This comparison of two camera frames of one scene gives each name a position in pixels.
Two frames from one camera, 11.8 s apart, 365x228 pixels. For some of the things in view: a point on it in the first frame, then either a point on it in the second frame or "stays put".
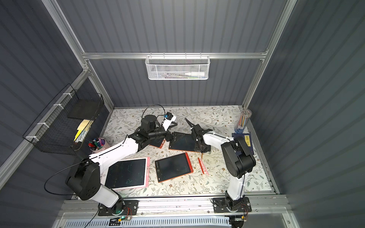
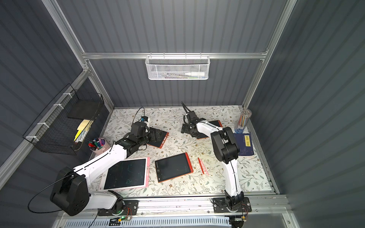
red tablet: (173, 166) stays put
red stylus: (189, 162) stays put
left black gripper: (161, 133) to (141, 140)
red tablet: (158, 142) stays put
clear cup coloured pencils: (245, 116) stays put
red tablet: (182, 141) to (216, 123)
